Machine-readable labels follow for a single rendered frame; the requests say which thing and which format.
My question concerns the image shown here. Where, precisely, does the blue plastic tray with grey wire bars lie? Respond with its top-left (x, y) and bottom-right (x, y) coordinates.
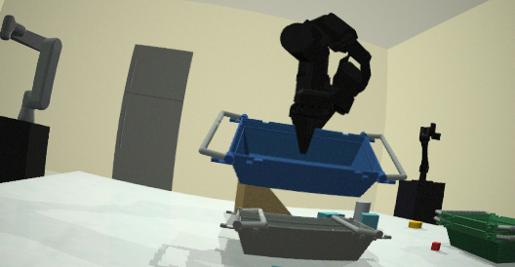
top-left (199, 110), bottom-right (407, 198)

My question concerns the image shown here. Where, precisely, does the small red block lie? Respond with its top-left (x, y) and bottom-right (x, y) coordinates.
top-left (431, 242), bottom-right (441, 251)

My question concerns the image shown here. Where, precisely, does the yellow short cylinder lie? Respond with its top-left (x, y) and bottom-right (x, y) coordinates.
top-left (408, 221), bottom-right (423, 229)

